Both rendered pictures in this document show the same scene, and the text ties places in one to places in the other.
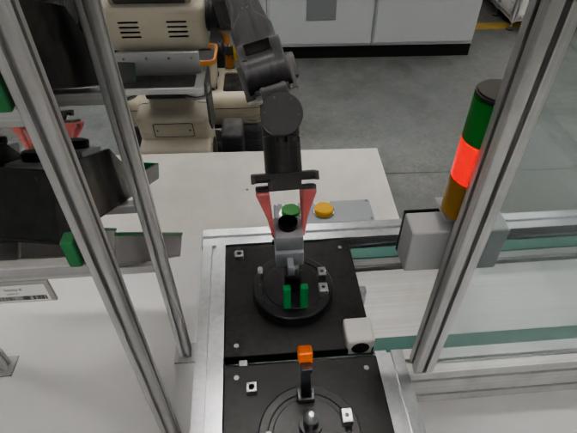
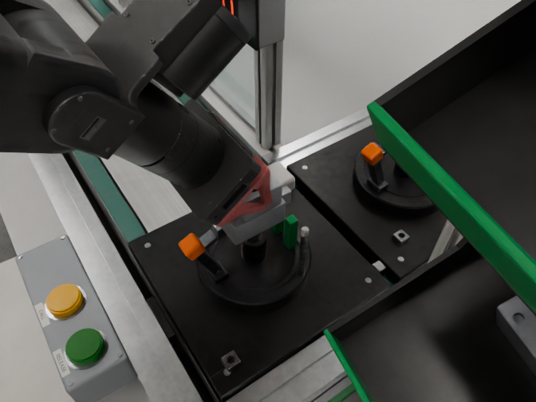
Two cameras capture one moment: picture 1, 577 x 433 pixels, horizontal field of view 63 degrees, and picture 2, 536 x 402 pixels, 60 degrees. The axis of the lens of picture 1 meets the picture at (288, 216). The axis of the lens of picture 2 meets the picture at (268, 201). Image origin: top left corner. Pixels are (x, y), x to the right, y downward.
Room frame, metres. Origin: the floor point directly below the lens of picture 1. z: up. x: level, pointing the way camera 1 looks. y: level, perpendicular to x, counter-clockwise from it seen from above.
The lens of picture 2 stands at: (0.67, 0.29, 1.46)
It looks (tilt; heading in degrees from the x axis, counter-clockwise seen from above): 48 degrees down; 240
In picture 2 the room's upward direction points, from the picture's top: straight up
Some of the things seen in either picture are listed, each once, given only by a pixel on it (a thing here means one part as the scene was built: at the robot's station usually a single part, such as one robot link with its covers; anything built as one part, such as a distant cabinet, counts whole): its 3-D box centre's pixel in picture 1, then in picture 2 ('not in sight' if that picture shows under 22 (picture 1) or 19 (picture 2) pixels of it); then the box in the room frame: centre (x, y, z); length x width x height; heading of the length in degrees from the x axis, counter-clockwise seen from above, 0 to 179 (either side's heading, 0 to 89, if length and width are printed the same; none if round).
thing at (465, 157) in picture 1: (479, 158); not in sight; (0.41, -0.21, 1.33); 0.05 x 0.05 x 0.05
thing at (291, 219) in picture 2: (287, 296); (290, 232); (0.47, 0.00, 1.01); 0.01 x 0.01 x 0.05; 5
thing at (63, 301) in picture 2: (323, 210); (65, 301); (0.74, -0.07, 0.96); 0.04 x 0.04 x 0.02
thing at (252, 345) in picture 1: (293, 295); (254, 266); (0.52, -0.01, 0.96); 0.24 x 0.24 x 0.02; 5
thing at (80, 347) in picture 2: (290, 212); (85, 348); (0.73, 0.00, 0.96); 0.04 x 0.04 x 0.02
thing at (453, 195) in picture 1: (467, 193); not in sight; (0.41, -0.21, 1.28); 0.05 x 0.05 x 0.05
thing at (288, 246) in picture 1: (288, 240); (258, 194); (0.51, 0.00, 1.10); 0.08 x 0.04 x 0.07; 5
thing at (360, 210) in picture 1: (323, 221); (73, 314); (0.74, -0.07, 0.93); 0.21 x 0.07 x 0.06; 95
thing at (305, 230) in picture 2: (261, 284); (302, 252); (0.48, 0.04, 1.03); 0.01 x 0.01 x 0.08
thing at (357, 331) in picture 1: (357, 336); (274, 184); (0.43, -0.11, 0.97); 0.05 x 0.05 x 0.04; 5
